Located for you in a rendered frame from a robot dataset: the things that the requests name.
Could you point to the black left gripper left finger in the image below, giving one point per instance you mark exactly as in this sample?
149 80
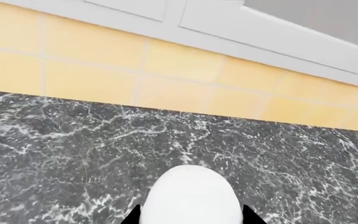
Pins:
133 217

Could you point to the white wall cabinet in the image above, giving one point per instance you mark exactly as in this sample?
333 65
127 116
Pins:
259 30

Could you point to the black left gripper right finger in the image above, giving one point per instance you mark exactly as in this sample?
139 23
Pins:
252 217

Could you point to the white egg-shaped dessert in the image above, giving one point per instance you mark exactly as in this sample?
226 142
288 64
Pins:
191 196

